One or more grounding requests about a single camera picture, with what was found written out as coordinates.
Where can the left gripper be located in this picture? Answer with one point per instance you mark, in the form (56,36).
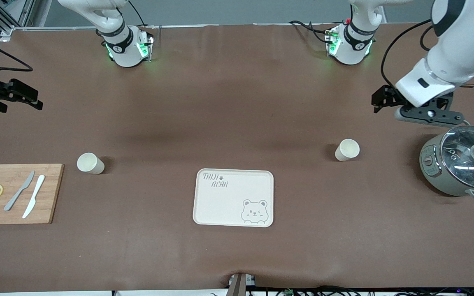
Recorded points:
(386,95)

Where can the white plastic cup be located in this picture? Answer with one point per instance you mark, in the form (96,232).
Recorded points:
(87,162)
(349,149)

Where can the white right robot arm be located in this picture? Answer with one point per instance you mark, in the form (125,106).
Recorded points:
(124,53)

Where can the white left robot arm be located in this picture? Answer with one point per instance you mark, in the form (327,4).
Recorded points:
(463,41)

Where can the cream bear print tray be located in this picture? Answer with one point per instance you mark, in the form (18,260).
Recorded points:
(220,205)

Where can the grey plastic knife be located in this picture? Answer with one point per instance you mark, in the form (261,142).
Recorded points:
(19,191)

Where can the white plastic knife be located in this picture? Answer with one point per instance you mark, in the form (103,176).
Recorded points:
(34,193)

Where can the grey-green electric pot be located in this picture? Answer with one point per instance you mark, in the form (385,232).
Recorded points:
(438,181)

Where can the glass pot lid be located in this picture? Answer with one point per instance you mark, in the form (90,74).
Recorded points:
(459,164)

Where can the bamboo cutting board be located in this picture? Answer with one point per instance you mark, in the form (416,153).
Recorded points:
(52,197)

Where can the aluminium frame with struts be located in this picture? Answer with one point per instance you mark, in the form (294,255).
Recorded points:
(25,12)

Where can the table edge clamp bracket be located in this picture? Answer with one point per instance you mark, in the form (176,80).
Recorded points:
(237,285)

